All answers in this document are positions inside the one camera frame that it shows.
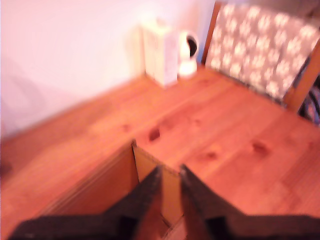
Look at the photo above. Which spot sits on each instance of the small white round camera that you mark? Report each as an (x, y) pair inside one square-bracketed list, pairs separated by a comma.
[(188, 52)]

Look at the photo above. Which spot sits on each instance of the wooden chair frame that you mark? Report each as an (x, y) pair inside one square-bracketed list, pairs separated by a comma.
[(303, 85)]

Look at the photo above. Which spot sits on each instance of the cardboard dice tower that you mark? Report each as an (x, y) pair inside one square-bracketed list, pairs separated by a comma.
[(147, 165)]

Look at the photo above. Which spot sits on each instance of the white printed carton box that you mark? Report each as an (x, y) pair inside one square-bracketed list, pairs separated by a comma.
[(160, 55)]

